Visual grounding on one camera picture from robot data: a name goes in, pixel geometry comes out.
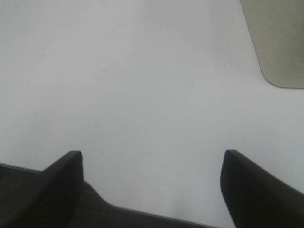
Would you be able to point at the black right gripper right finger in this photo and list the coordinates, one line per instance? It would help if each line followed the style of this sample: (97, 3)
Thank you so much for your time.
(257, 199)

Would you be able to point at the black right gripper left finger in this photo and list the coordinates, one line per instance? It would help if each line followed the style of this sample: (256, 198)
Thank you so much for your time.
(41, 199)

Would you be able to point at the beige storage box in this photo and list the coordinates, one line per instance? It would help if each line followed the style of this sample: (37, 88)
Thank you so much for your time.
(277, 32)

